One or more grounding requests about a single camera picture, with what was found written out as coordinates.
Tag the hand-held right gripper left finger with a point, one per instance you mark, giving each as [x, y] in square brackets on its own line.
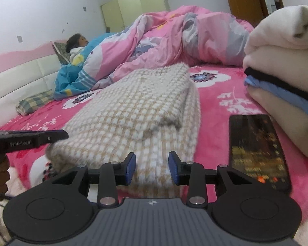
[131, 167]

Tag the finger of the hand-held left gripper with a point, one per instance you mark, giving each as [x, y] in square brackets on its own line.
[55, 135]

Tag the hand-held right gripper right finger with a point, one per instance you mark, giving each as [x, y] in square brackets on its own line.
[173, 167]

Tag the beige houndstooth coat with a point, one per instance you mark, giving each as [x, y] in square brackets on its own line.
[133, 107]

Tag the person's left hand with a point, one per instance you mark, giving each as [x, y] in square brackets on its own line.
[0, 179]

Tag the plaid pillow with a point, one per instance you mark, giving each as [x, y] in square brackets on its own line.
[34, 102]

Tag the pink floral blanket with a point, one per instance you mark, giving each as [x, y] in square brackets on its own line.
[215, 133]

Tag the pink and white headboard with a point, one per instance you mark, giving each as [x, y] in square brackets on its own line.
[20, 76]

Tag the dark patterned pillow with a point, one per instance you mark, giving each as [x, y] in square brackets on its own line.
[61, 52]

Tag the black smartphone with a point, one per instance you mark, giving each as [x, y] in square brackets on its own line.
[256, 148]

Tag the pink and blue quilt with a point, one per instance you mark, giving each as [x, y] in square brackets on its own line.
[169, 38]

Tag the blue folded garment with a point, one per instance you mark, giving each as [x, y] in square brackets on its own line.
[279, 93]

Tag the black folded garment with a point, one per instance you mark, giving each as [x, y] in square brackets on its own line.
[272, 79]

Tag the pale green wardrobe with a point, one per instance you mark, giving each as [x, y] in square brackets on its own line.
[136, 7]

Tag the wooden door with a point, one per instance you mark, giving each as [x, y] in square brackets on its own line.
[246, 0]

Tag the wall socket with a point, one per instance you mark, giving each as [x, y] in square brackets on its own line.
[19, 39]

